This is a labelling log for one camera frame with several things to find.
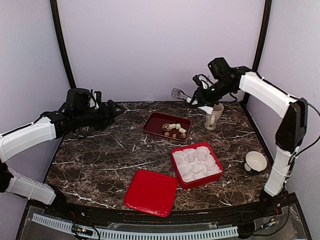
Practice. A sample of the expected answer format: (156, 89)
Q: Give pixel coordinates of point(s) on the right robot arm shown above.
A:
(293, 112)

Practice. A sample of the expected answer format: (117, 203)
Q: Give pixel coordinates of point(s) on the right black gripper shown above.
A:
(203, 99)

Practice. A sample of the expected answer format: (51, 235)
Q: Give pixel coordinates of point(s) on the black frame post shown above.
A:
(61, 43)
(262, 34)

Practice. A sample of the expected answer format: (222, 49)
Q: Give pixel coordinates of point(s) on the dark red tray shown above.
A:
(156, 120)

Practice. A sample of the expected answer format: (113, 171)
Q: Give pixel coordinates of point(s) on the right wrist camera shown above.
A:
(218, 67)

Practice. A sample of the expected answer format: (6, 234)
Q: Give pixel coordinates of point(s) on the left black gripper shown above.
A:
(107, 116)

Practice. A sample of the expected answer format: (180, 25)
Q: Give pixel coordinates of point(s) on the red box with liners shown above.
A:
(196, 165)

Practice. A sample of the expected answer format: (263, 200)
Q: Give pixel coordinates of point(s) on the cream mug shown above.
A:
(211, 120)

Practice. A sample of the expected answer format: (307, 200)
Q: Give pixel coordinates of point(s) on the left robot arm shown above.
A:
(51, 125)

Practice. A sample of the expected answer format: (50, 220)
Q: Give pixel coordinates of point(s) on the right black frame post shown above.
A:
(262, 34)

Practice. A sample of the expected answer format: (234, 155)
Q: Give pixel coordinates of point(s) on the grey cable duct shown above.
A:
(123, 231)

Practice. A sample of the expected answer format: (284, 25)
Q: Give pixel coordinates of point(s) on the metal tongs white handles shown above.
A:
(180, 95)

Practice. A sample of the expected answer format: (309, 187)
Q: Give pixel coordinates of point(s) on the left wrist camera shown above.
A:
(78, 99)

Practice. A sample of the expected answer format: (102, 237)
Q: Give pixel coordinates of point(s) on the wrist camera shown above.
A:
(78, 99)
(218, 67)

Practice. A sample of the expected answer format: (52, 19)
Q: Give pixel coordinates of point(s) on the left black frame post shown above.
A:
(61, 43)

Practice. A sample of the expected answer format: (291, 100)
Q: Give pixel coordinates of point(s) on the red box lid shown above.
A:
(151, 193)

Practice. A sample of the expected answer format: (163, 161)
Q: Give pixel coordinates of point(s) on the white bowl dark base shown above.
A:
(255, 162)

